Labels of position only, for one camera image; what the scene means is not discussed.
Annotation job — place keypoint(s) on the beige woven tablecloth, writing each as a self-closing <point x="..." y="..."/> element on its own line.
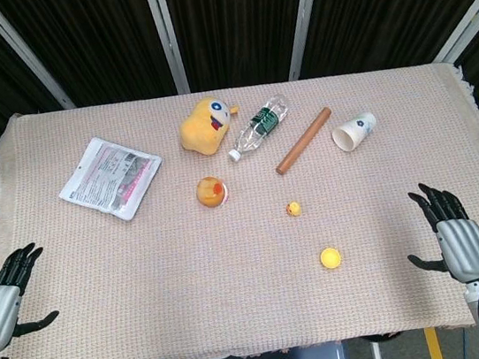
<point x="188" y="262"/>

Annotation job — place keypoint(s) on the yellow floor tape strip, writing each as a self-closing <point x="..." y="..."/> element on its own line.
<point x="431" y="346"/>

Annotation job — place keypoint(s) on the white printed pouch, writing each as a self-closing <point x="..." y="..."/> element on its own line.
<point x="107" y="175"/>

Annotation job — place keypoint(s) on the small yellow rubber duck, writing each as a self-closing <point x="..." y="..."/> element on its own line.
<point x="293" y="209"/>

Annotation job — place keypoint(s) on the wooden rolling pin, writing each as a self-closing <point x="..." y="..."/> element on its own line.
<point x="303" y="140"/>

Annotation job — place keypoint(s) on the white metal frame post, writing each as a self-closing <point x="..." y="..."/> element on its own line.
<point x="467" y="22"/>
<point x="27" y="57"/>
<point x="166" y="38"/>
<point x="304" y="18"/>

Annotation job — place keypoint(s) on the clear plastic water bottle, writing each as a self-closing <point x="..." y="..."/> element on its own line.
<point x="258" y="125"/>

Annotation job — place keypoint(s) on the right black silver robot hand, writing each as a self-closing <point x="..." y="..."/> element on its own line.
<point x="465" y="246"/>

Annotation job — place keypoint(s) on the yellow plush toy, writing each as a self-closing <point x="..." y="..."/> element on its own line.
<point x="205" y="128"/>

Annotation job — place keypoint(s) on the white paper cup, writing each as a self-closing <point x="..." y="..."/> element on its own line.
<point x="353" y="131"/>

